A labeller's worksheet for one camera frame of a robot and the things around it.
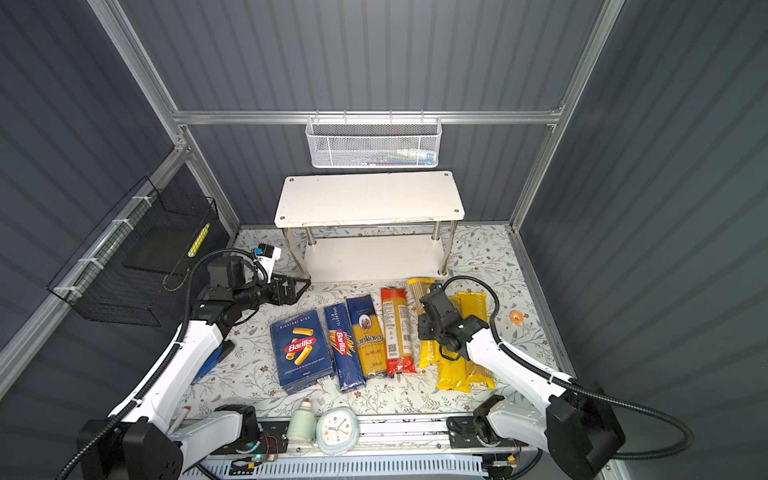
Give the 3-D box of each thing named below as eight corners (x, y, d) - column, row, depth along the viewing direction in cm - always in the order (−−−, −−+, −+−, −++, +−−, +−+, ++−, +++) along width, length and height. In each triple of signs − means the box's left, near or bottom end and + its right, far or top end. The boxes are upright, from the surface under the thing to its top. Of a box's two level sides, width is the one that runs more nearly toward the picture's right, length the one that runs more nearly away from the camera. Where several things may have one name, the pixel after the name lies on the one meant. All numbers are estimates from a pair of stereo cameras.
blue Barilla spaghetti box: (341, 394, 82) (339, 390, 79) (325, 313, 97) (323, 308, 95) (366, 385, 83) (365, 381, 80) (346, 307, 99) (345, 302, 96)
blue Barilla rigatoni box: (288, 395, 82) (280, 387, 76) (277, 335, 93) (269, 325, 87) (336, 375, 85) (332, 366, 79) (319, 320, 96) (315, 309, 91)
